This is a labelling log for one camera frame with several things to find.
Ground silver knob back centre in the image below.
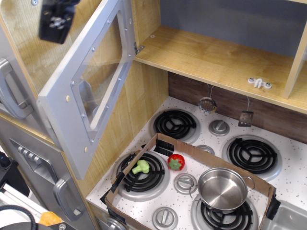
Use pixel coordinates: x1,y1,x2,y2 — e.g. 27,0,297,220
209,120,230,136

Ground green toy broccoli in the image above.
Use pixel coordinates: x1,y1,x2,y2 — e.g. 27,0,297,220
132,160,150,174

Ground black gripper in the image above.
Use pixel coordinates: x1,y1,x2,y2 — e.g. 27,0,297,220
38,0,80,44

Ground hanging round metal strainer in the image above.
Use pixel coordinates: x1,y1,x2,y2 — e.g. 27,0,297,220
198,84,217,114

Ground silver upper fridge handle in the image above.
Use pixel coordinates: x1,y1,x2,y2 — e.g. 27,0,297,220
0,58,33,119

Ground back right black burner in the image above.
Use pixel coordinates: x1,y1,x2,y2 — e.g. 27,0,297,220
221,135,282,181

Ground silver knob middle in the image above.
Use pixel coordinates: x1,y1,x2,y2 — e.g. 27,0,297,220
197,145,215,155

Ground silver knob centre front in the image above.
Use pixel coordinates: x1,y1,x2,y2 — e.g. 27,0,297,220
173,173,197,195

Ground black burner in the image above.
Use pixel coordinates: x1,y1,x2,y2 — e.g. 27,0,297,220
221,135,282,181
118,151,170,202
149,109,201,144
190,199,259,230

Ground steel pot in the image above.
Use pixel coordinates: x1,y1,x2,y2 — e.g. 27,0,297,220
189,167,255,214

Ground silver microwave door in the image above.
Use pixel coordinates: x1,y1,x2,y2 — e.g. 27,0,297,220
37,0,135,180

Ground steel sink basin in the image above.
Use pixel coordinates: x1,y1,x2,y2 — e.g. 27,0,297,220
260,200,307,230

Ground front right black burner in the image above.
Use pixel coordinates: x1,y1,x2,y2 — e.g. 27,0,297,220
190,199,259,230

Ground orange object bottom left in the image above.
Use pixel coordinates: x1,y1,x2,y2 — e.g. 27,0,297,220
38,211,63,226

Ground hanging small metal spatula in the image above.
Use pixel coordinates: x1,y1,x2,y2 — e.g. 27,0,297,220
238,96,254,127

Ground white door latch clip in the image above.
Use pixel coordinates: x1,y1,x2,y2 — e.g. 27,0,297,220
248,78,272,89

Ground black braided cable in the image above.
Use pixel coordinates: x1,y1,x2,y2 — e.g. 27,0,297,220
0,204,38,230

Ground silver fridge handle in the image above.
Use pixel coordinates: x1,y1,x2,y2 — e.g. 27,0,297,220
0,58,33,119
53,179,82,221

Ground front left black burner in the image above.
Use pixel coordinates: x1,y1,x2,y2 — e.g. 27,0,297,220
118,151,170,202

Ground silver knob front edge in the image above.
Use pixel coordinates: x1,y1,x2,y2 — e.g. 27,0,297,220
152,207,178,230

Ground back left black burner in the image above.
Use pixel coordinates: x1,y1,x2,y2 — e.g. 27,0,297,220
149,109,201,144

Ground red toy strawberry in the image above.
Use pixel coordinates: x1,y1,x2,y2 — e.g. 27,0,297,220
167,154,185,171

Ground wooden microwave shelf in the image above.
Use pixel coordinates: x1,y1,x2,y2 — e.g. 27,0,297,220
135,26,307,113

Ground silver oven knob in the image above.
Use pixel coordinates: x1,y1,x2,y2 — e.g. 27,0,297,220
107,218,127,230

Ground silver fridge dispenser panel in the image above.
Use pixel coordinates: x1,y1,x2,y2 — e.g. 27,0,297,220
10,139,58,185

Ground silver lower fridge handle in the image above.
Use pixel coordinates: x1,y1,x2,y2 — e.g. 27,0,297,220
53,179,82,221

